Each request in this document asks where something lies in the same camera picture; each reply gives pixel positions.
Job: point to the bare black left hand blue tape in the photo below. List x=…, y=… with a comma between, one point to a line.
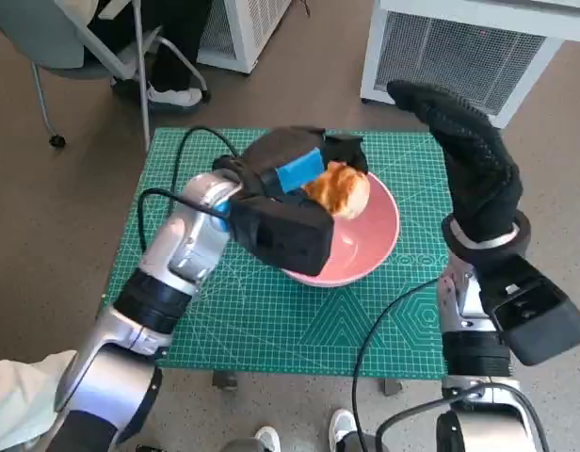
x=280, y=150

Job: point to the black knitted gloved right hand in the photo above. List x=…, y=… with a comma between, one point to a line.
x=483, y=179

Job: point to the long striped toy bread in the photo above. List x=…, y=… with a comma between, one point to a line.
x=342, y=193

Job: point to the pink bowl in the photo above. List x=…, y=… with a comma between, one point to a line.
x=365, y=245

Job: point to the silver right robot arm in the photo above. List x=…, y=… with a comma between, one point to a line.
x=473, y=348

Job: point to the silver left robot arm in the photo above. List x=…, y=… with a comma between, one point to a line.
x=186, y=245

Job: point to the small white grilled cabinet unit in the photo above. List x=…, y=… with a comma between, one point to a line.
x=266, y=23

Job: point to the large white grilled cabinet unit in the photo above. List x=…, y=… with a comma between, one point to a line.
x=459, y=52

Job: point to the seated person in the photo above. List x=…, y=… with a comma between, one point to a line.
x=177, y=47

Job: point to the green cutting mat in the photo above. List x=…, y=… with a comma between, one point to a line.
x=252, y=329

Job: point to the metal table foot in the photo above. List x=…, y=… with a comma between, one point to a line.
x=224, y=379
x=392, y=386

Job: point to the grey office chair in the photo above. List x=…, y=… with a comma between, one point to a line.
x=31, y=33

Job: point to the person in grey trousers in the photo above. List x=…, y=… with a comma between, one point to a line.
x=266, y=440

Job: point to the person in light cloth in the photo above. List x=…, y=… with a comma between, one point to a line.
x=17, y=400

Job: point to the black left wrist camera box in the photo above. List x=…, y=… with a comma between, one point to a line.
x=280, y=235

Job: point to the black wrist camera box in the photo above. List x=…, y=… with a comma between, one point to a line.
x=280, y=235
x=539, y=320

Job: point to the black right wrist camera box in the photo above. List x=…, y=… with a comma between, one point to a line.
x=539, y=320

